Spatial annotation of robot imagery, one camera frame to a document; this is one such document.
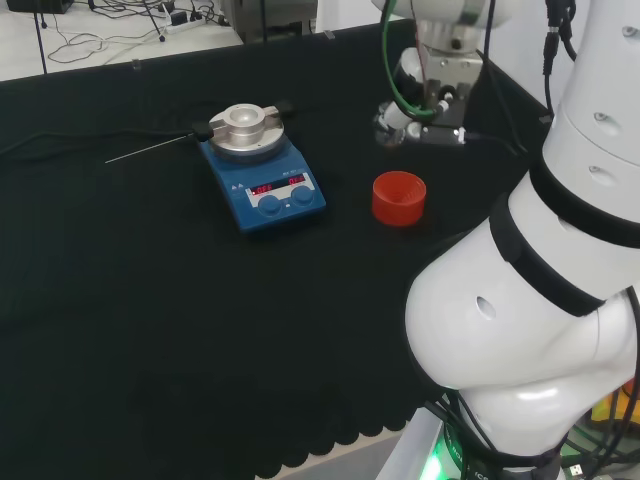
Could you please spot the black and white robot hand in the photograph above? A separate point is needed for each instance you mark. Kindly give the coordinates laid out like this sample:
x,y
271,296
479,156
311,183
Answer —
x,y
450,67

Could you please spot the clear glass round-bottom flask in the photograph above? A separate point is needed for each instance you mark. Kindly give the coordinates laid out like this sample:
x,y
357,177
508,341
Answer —
x,y
387,136

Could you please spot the heater with blue base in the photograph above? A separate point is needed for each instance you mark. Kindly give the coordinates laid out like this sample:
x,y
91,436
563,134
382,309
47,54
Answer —
x,y
270,185

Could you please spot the clear cloth clip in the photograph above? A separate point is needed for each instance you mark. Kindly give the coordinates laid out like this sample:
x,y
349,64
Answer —
x,y
135,64
328,34

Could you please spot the white power strip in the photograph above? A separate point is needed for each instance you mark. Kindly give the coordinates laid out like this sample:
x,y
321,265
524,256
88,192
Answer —
x,y
182,25

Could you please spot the black tripod leg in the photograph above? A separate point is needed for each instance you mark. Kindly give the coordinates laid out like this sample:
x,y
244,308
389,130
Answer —
x,y
156,22

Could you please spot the thin metal probe rod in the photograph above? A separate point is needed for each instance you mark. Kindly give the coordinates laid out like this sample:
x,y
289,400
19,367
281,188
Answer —
x,y
150,148

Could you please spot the black bench cloth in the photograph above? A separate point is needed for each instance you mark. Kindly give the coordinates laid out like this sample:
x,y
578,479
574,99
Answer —
x,y
200,325

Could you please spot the black tripod pole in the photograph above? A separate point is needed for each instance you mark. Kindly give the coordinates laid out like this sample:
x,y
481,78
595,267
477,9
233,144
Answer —
x,y
40,35

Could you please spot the black box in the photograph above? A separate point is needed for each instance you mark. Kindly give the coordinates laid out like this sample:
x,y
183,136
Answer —
x,y
40,5

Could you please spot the silver usb plug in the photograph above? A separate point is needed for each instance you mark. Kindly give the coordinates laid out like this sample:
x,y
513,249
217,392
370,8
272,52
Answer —
x,y
577,470

